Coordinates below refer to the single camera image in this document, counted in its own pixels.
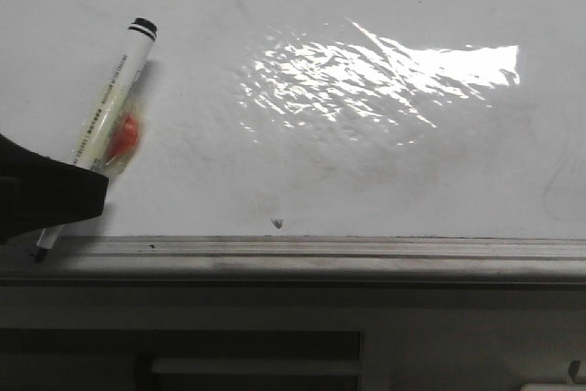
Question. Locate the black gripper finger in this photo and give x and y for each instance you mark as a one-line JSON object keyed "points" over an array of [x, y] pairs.
{"points": [[39, 192]]}

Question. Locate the white whiteboard marker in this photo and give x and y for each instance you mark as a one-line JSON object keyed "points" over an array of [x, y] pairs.
{"points": [[111, 130]]}

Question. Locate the aluminium whiteboard tray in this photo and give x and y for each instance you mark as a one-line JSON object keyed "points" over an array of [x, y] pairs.
{"points": [[299, 259]]}

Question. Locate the white whiteboard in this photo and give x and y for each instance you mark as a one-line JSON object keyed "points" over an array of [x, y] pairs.
{"points": [[461, 118]]}

